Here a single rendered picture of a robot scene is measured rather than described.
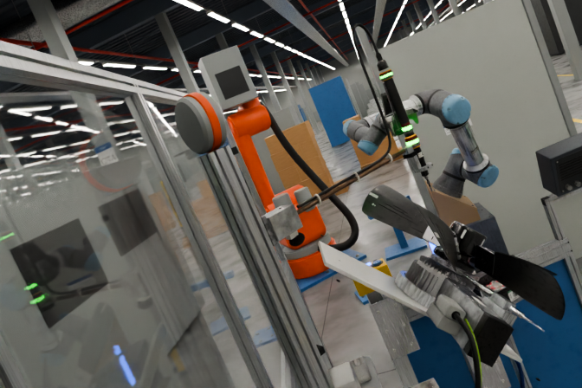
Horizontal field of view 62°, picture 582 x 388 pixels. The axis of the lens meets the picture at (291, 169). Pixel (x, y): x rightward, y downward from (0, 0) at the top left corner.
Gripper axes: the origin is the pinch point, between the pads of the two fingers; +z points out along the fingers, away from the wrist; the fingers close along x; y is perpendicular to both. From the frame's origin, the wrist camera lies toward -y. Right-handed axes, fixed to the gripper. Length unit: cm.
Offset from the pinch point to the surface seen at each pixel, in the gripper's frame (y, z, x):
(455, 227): 40.7, 8.7, -0.4
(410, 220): 34.6, 2.4, 11.4
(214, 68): -94, -376, 84
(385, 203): 26.8, -1.5, 16.8
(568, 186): 58, -33, -61
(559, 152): 43, -33, -62
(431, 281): 52, 14, 15
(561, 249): 84, -37, -51
